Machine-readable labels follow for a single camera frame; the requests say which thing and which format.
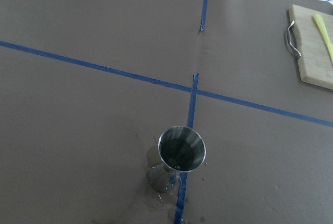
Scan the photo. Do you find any steel cocktail jigger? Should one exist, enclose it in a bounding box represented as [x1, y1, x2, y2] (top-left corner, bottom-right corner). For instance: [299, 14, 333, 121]
[146, 126, 206, 193]

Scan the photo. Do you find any bamboo cutting board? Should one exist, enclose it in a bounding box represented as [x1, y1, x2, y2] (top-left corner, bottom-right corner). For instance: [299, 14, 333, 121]
[287, 5, 332, 89]

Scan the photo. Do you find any yellow plastic knife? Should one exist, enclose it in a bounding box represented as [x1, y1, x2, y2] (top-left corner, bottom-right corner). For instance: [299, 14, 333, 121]
[313, 14, 332, 63]

